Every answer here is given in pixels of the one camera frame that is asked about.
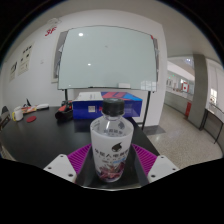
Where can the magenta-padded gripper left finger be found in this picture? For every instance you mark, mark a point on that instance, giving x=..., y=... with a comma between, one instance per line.
x=60, y=165

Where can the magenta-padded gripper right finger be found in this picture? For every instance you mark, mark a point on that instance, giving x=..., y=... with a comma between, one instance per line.
x=161, y=166

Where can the clear black-capped drink bottle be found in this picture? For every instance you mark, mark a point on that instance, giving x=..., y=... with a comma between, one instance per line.
x=111, y=146

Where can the black and red power tool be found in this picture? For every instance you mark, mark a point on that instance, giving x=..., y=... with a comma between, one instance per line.
x=64, y=112

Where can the flat round red coaster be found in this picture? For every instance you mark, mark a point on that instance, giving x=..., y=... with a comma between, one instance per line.
x=31, y=119

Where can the red floor-standing cabinet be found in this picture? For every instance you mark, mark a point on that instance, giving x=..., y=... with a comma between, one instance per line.
x=188, y=109

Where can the wooden chair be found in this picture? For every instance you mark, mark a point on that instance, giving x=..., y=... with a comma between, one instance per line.
x=4, y=121

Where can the blue cardboard box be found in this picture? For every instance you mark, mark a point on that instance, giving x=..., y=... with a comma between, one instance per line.
x=106, y=105

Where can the black jacket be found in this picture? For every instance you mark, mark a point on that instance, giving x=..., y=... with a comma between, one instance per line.
x=5, y=110

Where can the grey pinboard with papers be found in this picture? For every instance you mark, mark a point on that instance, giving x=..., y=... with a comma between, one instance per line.
x=56, y=56

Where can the whiteboard on black stand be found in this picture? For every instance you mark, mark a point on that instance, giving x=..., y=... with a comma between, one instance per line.
x=106, y=58

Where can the red floor number sign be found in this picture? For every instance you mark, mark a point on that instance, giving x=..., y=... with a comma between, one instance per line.
x=51, y=32

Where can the red and white wall sign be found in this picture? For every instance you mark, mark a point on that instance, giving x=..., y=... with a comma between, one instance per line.
x=185, y=87

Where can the small white wall poster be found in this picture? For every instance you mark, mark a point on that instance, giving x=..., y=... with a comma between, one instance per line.
x=13, y=71

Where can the large white wall poster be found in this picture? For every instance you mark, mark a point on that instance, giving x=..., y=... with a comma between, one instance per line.
x=25, y=60

